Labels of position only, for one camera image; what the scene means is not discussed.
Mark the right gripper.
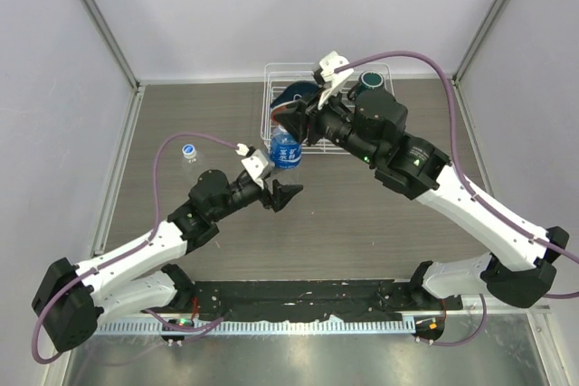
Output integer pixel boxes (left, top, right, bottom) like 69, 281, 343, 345
274, 87, 378, 167

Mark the blue labelled plastic bottle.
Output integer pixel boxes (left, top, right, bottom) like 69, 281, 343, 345
270, 126, 302, 170

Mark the white blue bottle cap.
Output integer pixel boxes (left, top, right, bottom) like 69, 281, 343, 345
182, 144, 197, 159

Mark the clear unlabelled plastic bottle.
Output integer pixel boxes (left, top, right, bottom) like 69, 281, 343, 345
182, 145, 208, 186

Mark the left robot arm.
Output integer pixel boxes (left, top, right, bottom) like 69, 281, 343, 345
31, 169, 303, 363

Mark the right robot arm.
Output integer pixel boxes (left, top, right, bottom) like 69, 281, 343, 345
272, 86, 569, 309

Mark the red teal plate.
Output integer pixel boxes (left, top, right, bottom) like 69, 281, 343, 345
271, 105, 289, 125

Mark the dark blue plate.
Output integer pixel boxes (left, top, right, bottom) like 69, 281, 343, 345
270, 80, 319, 109

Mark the dark green mug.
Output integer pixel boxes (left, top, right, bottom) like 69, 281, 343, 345
346, 71, 385, 101

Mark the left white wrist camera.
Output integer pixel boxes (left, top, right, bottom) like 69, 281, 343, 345
235, 143, 274, 190

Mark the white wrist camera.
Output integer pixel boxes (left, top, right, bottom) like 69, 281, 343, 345
235, 143, 274, 190
313, 51, 354, 110

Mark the white wire dish rack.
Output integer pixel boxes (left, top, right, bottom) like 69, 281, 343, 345
261, 61, 394, 148

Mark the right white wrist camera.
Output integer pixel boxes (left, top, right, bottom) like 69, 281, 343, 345
313, 51, 354, 110

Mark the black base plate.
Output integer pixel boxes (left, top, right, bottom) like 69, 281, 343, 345
154, 279, 463, 323

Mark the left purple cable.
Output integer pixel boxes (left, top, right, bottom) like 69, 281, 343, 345
33, 132, 245, 365

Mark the purple cable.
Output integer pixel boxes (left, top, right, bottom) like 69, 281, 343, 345
337, 51, 579, 347
33, 132, 245, 365

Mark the slotted cable duct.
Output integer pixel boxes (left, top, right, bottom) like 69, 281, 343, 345
94, 316, 415, 336

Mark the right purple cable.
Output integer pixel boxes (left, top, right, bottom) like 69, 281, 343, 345
337, 51, 579, 347

